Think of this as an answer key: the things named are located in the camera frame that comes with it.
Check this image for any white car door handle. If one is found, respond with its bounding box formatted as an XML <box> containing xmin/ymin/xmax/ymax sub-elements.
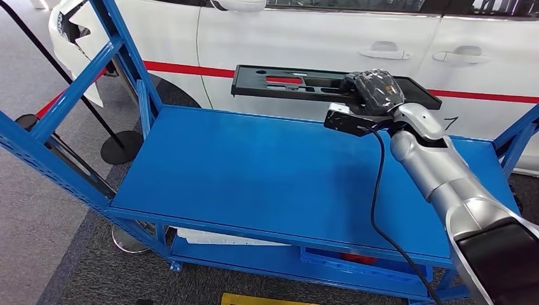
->
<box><xmin>431</xmin><ymin>45</ymin><xmax>489</xmax><ymax>65</ymax></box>
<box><xmin>358</xmin><ymin>41</ymin><xmax>413</xmax><ymax>61</ymax></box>

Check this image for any red item in bin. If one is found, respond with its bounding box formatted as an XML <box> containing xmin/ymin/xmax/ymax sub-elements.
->
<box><xmin>341</xmin><ymin>252</ymin><xmax>378</xmax><ymax>266</ymax></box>

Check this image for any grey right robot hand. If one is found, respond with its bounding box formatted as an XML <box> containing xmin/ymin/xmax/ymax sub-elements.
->
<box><xmin>340</xmin><ymin>68</ymin><xmax>406</xmax><ymax>116</ymax></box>

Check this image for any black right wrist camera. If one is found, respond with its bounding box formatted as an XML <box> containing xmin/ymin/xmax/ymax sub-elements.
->
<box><xmin>323</xmin><ymin>103</ymin><xmax>395</xmax><ymax>138</ymax></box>

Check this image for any chrome stanchion with round base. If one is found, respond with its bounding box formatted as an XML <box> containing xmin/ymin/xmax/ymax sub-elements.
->
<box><xmin>16</xmin><ymin>113</ymin><xmax>153</xmax><ymax>255</ymax></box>

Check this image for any blue plastic bin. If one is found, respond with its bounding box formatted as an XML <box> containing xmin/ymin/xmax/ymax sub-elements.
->
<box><xmin>299</xmin><ymin>246</ymin><xmax>433</xmax><ymax>285</ymax></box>

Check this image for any red barrier belt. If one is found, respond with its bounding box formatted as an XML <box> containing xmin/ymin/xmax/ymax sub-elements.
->
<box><xmin>37</xmin><ymin>69</ymin><xmax>108</xmax><ymax>119</ymax></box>

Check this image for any black stanchion pole with base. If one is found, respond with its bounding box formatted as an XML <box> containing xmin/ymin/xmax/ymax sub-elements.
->
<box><xmin>0</xmin><ymin>0</ymin><xmax>145</xmax><ymax>166</ymax></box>

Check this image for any blue metal shelf rack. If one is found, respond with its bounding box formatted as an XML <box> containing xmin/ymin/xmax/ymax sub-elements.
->
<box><xmin>0</xmin><ymin>0</ymin><xmax>539</xmax><ymax>305</ymax></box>

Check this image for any white car with red stripe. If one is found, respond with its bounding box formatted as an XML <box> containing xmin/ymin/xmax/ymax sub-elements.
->
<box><xmin>48</xmin><ymin>0</ymin><xmax>539</xmax><ymax>175</ymax></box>

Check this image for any black plastic frame part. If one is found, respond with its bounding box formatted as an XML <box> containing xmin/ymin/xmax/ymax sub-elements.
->
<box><xmin>230</xmin><ymin>64</ymin><xmax>443</xmax><ymax>111</ymax></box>

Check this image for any white plastic bin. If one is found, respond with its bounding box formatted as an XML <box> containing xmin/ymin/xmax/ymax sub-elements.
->
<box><xmin>177</xmin><ymin>227</ymin><xmax>291</xmax><ymax>247</ymax></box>

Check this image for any black camera cable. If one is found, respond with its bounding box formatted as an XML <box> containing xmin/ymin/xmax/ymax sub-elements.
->
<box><xmin>367</xmin><ymin>127</ymin><xmax>443</xmax><ymax>305</ymax></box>

